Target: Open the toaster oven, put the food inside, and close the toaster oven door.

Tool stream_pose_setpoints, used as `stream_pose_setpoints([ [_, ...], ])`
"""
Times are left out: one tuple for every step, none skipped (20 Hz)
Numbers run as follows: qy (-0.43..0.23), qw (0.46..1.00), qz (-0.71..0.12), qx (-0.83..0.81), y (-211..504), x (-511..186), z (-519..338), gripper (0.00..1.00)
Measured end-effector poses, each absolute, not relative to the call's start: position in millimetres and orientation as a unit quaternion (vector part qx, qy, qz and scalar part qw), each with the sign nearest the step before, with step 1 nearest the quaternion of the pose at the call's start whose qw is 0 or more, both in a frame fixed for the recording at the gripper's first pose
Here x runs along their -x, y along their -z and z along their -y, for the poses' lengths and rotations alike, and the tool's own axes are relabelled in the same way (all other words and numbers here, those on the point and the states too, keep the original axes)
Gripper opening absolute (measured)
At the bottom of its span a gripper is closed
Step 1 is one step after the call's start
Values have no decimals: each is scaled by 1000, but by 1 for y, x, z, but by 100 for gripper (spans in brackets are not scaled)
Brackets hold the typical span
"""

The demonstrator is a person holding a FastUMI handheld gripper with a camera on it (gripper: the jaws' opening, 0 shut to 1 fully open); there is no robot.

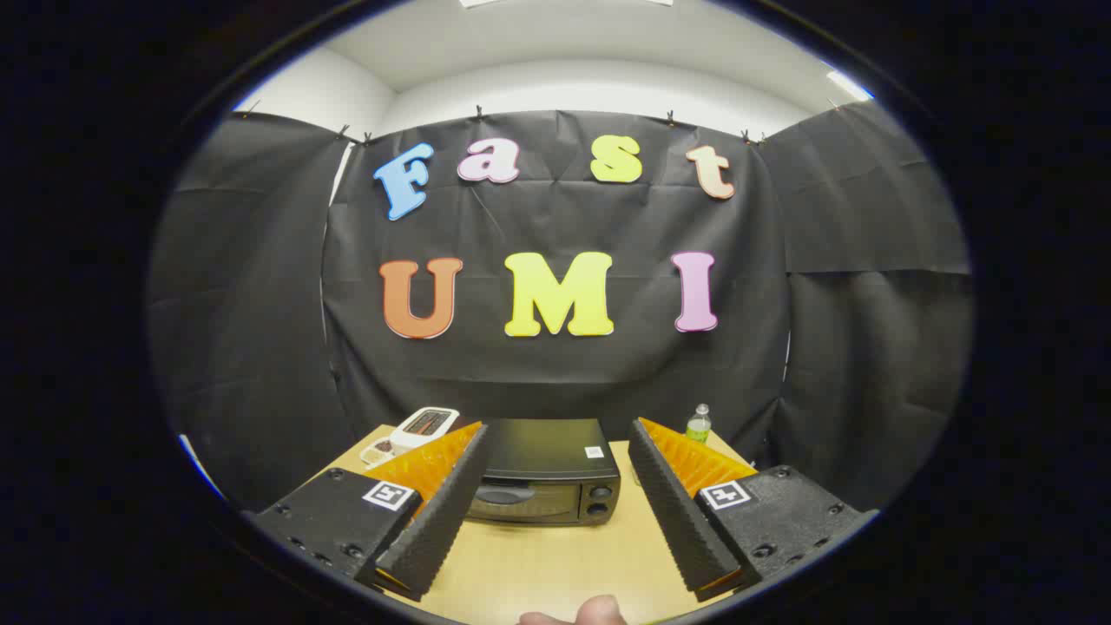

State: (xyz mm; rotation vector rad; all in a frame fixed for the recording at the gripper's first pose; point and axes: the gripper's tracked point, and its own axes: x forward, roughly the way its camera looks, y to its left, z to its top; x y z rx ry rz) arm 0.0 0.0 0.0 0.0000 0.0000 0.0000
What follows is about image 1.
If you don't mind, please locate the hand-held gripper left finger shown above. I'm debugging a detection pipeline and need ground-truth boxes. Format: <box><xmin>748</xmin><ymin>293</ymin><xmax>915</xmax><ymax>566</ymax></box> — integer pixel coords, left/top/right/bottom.
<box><xmin>246</xmin><ymin>421</ymin><xmax>490</xmax><ymax>602</ymax></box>

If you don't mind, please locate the white pop-up toaster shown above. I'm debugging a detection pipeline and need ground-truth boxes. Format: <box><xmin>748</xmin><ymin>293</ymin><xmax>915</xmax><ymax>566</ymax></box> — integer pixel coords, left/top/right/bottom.
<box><xmin>389</xmin><ymin>406</ymin><xmax>461</xmax><ymax>457</ymax></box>

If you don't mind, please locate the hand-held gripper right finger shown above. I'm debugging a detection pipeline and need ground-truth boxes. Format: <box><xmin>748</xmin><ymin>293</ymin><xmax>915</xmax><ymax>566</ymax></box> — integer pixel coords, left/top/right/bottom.
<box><xmin>628</xmin><ymin>417</ymin><xmax>879</xmax><ymax>602</ymax></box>

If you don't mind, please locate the black toaster oven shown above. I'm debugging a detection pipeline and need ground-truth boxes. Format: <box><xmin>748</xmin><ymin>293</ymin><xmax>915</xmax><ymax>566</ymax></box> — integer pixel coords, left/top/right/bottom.
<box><xmin>464</xmin><ymin>418</ymin><xmax>622</xmax><ymax>528</ymax></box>

